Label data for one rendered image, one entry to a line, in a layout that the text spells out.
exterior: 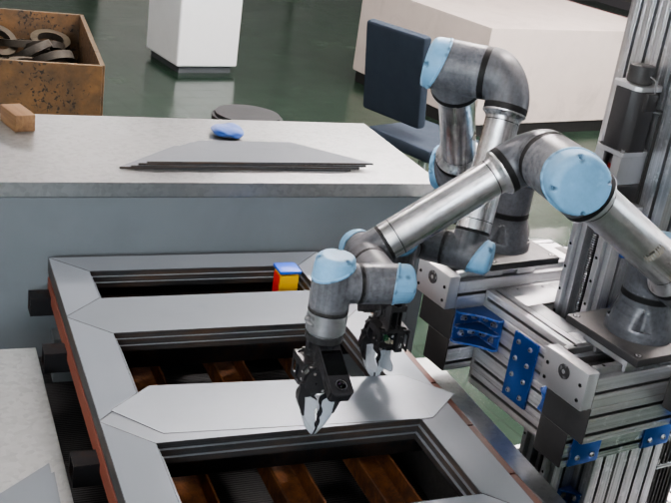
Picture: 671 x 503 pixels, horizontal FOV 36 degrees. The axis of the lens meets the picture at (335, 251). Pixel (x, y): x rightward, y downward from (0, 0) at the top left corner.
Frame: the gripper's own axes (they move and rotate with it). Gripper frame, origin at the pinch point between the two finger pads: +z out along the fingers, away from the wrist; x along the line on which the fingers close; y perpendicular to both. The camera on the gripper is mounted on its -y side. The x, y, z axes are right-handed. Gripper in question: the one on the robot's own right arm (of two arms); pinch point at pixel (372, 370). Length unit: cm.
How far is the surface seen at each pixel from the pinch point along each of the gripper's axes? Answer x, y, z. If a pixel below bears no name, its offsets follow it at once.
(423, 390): 8.6, 8.8, 0.6
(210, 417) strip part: -40.7, 12.2, 0.5
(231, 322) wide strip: -25.1, -27.4, 0.7
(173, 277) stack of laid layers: -32, -58, 3
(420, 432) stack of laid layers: 2.3, 21.4, 2.6
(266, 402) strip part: -27.7, 8.4, 0.6
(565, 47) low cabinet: 367, -476, 22
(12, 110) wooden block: -67, -117, -23
